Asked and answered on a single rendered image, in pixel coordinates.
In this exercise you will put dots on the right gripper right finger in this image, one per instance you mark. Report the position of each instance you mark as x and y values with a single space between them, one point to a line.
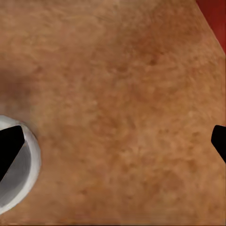
218 139

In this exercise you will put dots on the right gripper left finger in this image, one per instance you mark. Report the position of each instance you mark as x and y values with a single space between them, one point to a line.
11 142

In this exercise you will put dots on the countertop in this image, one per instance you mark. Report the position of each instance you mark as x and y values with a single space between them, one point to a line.
123 97

